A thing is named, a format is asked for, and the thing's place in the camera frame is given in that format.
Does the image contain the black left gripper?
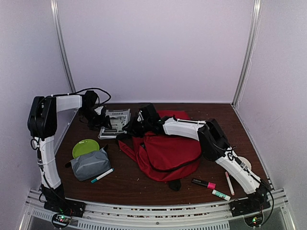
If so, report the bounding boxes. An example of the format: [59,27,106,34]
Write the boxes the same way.
[79,107,112,131]

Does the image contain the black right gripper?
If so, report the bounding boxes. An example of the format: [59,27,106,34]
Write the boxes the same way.
[123,116,152,138]

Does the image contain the black white magazine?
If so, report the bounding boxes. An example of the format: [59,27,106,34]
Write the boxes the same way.
[98,109,131,139]

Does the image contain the red student backpack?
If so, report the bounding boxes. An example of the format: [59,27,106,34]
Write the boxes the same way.
[116,110,201,191]

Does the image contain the grey pencil pouch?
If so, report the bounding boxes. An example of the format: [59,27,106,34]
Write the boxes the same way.
[65,145,114,182]

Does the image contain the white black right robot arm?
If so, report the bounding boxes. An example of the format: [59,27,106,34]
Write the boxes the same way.
[123,103,271,212]

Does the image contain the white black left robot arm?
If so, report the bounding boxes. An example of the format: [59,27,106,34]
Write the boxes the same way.
[27,88,111,213]

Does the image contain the green plate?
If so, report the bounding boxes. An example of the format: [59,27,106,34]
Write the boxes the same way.
[72,139,100,159]

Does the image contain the teal white marker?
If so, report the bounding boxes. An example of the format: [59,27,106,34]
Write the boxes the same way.
[91,168,114,184]

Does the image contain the pink black highlighter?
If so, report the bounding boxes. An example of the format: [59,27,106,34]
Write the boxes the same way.
[191,178,216,190]

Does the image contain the green white glue stick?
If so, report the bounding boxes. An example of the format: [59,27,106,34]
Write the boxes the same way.
[212,190,231,201]

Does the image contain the pink white pen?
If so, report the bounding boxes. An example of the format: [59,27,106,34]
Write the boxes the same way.
[225,172,235,196]

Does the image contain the white dark bowl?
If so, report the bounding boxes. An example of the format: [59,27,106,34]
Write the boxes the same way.
[240,157,252,171]

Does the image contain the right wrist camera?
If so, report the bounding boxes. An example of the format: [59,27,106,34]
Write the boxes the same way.
[137,110,146,123]

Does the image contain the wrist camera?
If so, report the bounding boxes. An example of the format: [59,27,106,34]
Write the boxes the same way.
[94,106,105,116]
[137,110,146,123]

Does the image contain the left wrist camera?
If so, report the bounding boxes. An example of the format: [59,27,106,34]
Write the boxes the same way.
[94,106,105,116]

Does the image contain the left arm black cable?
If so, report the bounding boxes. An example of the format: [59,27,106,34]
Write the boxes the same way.
[30,88,112,154]

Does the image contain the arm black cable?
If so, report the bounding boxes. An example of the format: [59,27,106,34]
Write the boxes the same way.
[225,146,275,216]
[30,88,112,154]

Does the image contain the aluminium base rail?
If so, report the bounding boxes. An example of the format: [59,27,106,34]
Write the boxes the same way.
[19,188,295,230]

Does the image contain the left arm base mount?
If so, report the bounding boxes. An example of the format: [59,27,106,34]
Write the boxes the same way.
[44,199,86,218]

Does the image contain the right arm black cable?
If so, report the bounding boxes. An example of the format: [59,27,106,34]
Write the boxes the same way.
[225,146,275,216]

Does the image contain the left aluminium corner post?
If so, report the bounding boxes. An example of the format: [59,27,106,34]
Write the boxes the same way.
[50,0,76,92]

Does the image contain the aluminium corner post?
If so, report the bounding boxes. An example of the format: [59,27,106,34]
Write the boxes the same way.
[50,0,76,92]
[232,0,262,109]

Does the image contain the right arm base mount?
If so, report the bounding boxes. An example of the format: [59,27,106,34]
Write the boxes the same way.
[229,198,271,217]

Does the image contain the right aluminium corner post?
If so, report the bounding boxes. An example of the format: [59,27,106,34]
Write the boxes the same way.
[232,0,262,109]

